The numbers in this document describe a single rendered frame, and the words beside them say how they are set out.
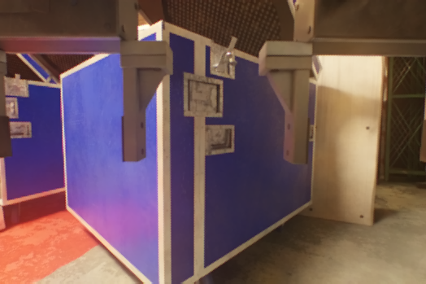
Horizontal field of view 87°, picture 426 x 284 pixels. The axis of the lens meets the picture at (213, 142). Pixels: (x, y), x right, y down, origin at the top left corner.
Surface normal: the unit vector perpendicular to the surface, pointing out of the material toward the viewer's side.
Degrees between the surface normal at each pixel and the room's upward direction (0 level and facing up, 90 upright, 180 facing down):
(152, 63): 90
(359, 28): 90
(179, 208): 90
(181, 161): 90
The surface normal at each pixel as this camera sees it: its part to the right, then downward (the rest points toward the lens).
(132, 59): 0.00, 0.08
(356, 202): -0.39, 0.07
